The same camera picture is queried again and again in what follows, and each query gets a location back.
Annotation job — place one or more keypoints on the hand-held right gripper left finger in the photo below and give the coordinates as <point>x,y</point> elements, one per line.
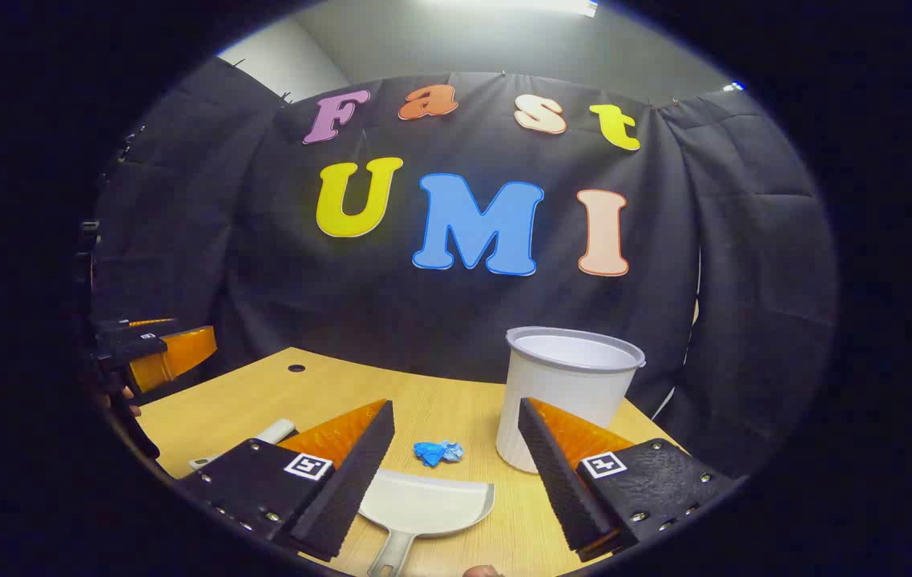
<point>352,489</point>

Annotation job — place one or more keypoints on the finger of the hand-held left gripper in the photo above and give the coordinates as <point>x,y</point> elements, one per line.
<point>131,350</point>
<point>115,327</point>

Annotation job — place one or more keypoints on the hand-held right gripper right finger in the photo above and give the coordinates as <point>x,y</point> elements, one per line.
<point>556,481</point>

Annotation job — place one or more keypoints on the white dustpan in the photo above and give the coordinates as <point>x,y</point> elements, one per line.
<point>424,505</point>

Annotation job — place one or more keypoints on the blue glove trash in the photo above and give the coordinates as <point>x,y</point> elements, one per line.
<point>436,453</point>

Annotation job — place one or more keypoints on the white garbage bin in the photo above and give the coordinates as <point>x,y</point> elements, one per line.
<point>552,385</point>

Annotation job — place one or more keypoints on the wooden desktop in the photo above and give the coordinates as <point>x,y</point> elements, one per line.
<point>424,409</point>

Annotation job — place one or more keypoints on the ceiling light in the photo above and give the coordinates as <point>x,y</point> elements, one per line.
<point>560,6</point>

